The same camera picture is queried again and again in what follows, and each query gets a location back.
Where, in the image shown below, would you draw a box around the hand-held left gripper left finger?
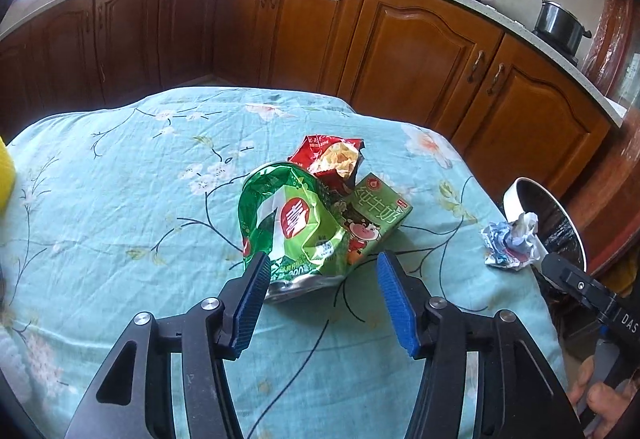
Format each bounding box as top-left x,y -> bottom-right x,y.
65,251 -> 273,439

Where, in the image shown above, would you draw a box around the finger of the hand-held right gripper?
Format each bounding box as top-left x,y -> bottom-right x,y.
531,251 -> 618,320

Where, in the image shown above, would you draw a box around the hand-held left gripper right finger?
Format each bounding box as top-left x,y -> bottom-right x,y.
376,250 -> 583,439

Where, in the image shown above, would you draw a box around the white waste bin black liner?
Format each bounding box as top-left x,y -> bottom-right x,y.
502,178 -> 588,280

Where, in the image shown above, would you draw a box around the printed paper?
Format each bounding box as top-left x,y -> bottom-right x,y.
481,212 -> 546,270

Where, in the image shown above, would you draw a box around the green snack bag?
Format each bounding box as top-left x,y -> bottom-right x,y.
239,162 -> 351,302

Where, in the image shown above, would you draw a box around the person's right hand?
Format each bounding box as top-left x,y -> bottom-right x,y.
570,355 -> 636,439

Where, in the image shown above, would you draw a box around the green milk carton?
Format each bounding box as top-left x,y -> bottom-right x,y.
330,172 -> 413,267

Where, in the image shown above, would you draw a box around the floral teal tablecloth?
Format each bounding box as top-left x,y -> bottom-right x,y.
0,86 -> 568,439

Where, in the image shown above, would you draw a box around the red snack packet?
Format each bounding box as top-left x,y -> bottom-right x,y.
289,134 -> 366,192

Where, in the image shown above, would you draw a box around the gas stove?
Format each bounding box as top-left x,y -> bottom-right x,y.
429,0 -> 581,67

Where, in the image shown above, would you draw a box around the dark steel cooking pot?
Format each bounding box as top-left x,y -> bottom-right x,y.
532,0 -> 592,54

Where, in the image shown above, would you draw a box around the wooden base cabinets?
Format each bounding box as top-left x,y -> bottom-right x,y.
0,0 -> 613,220

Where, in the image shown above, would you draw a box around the yellow foam fruit net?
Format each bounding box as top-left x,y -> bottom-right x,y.
0,136 -> 16,212

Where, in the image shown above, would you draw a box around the wrapped wooden door frame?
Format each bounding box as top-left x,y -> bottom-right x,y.
582,0 -> 640,100

